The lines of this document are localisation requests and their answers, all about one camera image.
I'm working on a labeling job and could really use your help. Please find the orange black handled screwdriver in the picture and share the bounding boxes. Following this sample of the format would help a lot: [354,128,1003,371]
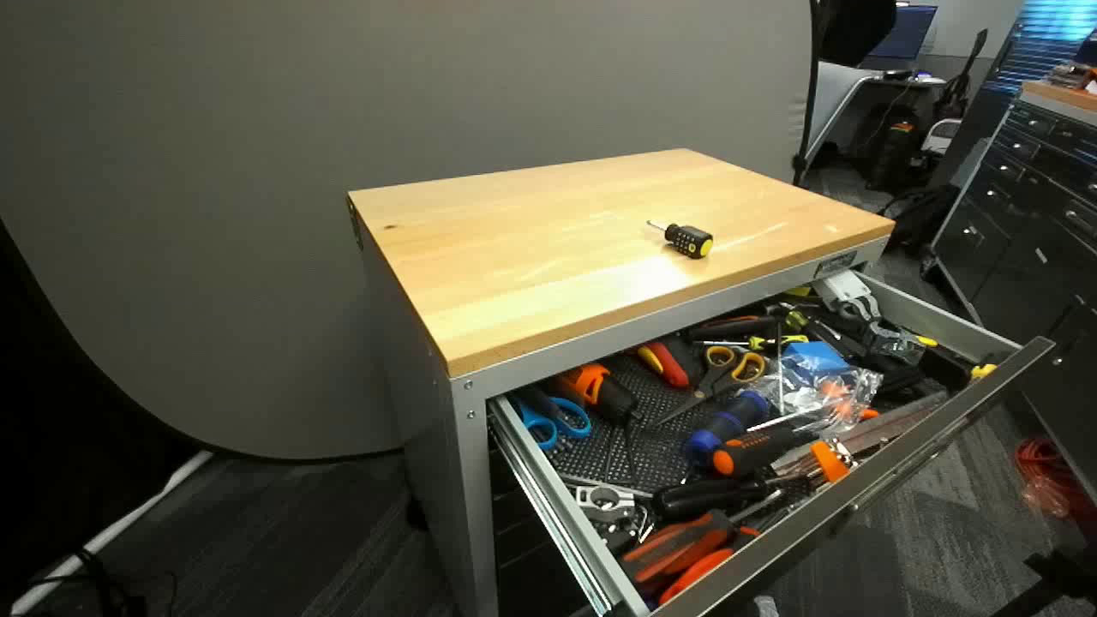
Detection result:
[709,421,826,481]

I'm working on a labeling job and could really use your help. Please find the blue black handled screwdriver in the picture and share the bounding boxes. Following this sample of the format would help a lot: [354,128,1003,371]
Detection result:
[681,386,780,468]

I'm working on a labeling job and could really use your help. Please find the stubby black yellow screwdriver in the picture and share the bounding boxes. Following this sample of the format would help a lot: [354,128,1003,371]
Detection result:
[643,216,720,264]

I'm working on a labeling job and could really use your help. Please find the blue plastic package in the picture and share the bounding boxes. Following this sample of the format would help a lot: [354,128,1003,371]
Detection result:
[779,338,853,389]

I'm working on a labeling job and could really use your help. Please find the black backdrop stand pole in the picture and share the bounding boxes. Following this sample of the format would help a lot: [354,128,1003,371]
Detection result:
[789,0,829,186]

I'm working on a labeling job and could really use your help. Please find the white floor cable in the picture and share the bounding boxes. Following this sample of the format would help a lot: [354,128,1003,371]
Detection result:
[4,445,218,617]

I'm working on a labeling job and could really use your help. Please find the black yellow tool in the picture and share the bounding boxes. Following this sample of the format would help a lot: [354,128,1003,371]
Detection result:
[906,332,1000,386]

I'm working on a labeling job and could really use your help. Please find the grey staple gun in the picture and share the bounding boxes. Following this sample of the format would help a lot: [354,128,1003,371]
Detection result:
[817,266,888,330]

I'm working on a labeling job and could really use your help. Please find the grey workbench cabinet wooden top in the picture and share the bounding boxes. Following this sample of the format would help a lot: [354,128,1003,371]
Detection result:
[347,145,899,617]

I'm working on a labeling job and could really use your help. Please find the orange utility knife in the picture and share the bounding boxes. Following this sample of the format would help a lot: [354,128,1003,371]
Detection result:
[805,438,857,488]

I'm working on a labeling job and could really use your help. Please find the blue office chair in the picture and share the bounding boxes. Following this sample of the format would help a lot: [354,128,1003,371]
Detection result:
[860,0,939,73]

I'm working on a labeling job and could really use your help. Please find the red yellow handled screwdriver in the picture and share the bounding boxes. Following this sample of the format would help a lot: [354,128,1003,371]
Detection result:
[635,338,697,393]

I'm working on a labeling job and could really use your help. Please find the orange coiled cable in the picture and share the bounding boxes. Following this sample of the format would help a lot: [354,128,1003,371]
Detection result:
[1010,435,1083,524]

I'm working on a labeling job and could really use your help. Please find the blue handled scissors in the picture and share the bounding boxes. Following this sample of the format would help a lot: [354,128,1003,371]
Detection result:
[508,386,595,454]

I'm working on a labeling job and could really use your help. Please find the grey metal tool drawer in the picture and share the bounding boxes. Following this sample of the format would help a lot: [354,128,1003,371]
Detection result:
[488,272,1060,617]

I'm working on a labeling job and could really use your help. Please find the silver metal clamp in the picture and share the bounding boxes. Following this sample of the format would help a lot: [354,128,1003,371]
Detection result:
[561,474,658,552]

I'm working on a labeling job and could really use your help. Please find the orange black handled tool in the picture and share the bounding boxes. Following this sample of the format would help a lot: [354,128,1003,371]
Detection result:
[560,358,643,427]

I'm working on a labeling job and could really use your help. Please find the clear bag of orange parts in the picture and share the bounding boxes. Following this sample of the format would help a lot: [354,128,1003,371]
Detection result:
[786,371,888,433]

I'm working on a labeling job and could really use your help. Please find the long metal saw blade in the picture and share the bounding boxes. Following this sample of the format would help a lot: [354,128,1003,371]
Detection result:
[768,386,954,481]

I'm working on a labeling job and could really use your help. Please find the orange handled pliers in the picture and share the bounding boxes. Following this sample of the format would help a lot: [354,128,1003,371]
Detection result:
[617,506,765,606]

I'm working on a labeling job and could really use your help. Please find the black tripod foot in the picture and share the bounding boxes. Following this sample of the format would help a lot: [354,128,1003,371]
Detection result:
[991,545,1097,617]

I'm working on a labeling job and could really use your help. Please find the black tool chest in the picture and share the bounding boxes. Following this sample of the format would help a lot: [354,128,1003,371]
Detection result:
[925,78,1097,506]

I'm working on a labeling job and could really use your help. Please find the grey round backdrop panel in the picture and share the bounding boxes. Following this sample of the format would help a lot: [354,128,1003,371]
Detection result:
[0,0,817,464]

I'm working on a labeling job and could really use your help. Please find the yellow grey handled scissors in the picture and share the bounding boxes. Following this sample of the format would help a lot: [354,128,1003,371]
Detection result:
[698,338,770,389]

